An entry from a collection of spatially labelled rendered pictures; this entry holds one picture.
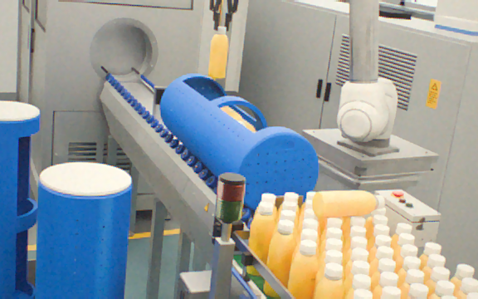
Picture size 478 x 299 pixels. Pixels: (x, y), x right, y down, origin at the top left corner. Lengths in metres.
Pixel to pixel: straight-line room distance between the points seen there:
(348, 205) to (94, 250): 0.77
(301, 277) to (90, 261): 0.72
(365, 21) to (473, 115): 1.42
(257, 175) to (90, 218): 0.52
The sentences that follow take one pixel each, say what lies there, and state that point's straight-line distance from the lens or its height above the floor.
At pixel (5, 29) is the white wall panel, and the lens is 6.97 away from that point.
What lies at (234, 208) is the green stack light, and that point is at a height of 1.19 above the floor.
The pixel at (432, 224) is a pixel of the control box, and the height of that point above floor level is 1.07.
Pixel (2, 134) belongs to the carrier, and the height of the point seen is 0.97.
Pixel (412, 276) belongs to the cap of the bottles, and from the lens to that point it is 1.66.
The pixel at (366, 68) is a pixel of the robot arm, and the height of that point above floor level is 1.41.
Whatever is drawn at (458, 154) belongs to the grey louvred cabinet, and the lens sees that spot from 3.74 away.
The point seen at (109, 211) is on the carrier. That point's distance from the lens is 2.11.
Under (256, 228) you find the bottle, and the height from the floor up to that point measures 1.04.
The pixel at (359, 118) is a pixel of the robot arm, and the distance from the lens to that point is 2.40.
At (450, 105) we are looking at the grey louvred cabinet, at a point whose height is 1.12.
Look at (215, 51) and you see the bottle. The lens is 2.81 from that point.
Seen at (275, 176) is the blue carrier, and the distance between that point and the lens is 2.20.
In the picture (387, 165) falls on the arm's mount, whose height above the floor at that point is 1.05.
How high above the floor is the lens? 1.78
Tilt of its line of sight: 17 degrees down
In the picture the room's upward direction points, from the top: 7 degrees clockwise
